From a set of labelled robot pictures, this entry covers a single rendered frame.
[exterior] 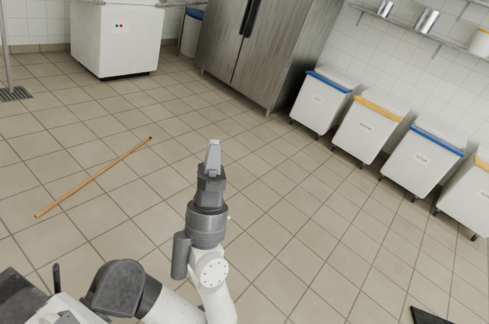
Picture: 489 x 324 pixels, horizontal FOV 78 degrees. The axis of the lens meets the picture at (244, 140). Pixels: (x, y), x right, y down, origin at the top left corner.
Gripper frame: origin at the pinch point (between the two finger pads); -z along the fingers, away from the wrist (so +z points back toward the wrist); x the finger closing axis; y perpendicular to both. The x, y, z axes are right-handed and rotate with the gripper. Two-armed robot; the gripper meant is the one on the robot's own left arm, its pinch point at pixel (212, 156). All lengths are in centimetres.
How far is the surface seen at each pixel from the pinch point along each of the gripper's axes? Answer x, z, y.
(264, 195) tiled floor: -191, 86, -64
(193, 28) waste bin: -438, -81, 19
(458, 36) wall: -239, -86, -262
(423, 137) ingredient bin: -211, 21, -227
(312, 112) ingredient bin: -295, 16, -138
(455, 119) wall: -240, 1, -286
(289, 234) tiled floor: -154, 103, -79
